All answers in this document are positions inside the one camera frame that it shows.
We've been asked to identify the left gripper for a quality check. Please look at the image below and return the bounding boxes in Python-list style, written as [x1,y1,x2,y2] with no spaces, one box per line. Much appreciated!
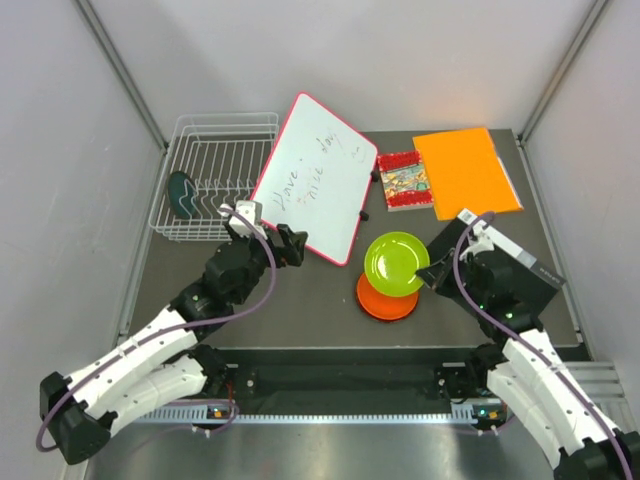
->
[226,220,306,306]

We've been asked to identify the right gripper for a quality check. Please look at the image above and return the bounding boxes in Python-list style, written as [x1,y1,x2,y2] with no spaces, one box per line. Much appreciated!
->
[417,248,487,308]

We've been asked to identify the lime green plate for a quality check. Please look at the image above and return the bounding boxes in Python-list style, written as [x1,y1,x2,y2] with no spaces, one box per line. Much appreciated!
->
[364,231,431,297]

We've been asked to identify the orange plate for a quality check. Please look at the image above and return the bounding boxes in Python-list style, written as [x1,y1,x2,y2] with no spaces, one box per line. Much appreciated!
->
[355,274,419,323]

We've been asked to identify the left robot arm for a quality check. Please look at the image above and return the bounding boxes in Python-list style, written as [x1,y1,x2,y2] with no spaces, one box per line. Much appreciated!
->
[39,224,308,465]

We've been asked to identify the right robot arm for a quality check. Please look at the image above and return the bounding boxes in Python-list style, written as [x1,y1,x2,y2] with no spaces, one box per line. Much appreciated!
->
[417,249,639,479]

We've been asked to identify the black box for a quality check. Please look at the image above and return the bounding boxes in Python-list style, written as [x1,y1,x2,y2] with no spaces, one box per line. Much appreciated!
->
[427,209,565,320]

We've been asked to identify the pink framed whiteboard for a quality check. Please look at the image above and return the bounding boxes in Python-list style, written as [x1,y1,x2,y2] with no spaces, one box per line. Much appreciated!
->
[251,92,378,266]

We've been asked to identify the red patterned paperback book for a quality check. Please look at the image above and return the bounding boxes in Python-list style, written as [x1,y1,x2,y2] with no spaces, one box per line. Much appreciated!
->
[377,151,434,212]

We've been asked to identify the orange folder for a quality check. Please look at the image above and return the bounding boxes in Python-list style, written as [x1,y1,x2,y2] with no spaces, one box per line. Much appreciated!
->
[413,127,523,221]

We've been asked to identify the dark green plate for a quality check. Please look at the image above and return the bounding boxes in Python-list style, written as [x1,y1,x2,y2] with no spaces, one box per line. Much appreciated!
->
[167,171,197,219]

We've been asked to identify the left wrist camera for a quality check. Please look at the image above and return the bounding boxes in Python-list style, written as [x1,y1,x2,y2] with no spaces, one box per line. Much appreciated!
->
[218,200,266,238]

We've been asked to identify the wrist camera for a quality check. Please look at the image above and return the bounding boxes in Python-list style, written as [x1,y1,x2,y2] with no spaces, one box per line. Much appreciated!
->
[218,200,266,238]
[466,222,495,255]

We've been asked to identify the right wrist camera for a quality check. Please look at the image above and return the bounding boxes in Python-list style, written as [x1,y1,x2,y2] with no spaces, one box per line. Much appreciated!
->
[466,222,495,255]

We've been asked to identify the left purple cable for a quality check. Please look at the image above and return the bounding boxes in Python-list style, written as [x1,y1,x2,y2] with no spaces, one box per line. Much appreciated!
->
[36,203,277,453]

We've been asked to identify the purple cable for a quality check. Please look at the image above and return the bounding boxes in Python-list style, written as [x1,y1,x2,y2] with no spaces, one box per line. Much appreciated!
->
[452,210,636,480]
[36,203,277,453]

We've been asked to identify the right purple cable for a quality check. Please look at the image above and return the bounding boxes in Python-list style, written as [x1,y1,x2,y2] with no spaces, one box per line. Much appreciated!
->
[452,210,636,480]

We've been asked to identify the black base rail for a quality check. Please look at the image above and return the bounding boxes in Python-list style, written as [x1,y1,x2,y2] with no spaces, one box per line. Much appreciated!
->
[216,347,494,416]

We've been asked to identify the white wire dish rack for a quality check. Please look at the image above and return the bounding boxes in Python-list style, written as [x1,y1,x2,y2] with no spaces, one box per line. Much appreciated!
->
[149,112,279,242]

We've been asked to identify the grey cable duct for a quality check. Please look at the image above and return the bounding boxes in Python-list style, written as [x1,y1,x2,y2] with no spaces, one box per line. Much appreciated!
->
[144,403,506,426]

